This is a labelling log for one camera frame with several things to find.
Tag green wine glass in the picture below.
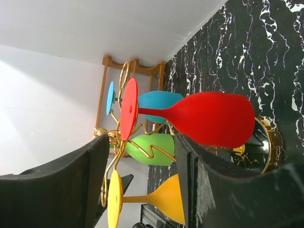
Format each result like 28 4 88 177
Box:
125 133 176 166

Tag wooden tiered shelf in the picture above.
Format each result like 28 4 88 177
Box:
95 55 166 158

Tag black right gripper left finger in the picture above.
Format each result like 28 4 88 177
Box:
0 135 109 228

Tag red wine glass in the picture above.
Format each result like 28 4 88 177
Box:
120 78 255 148

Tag yellow wine glass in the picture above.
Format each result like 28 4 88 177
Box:
107 170 185 228

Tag blue wine glass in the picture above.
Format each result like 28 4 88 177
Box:
106 81 183 115

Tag gold wire glass rack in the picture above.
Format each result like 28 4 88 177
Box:
93 61 283 207

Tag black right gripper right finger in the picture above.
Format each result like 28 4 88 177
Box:
175 134 304 228

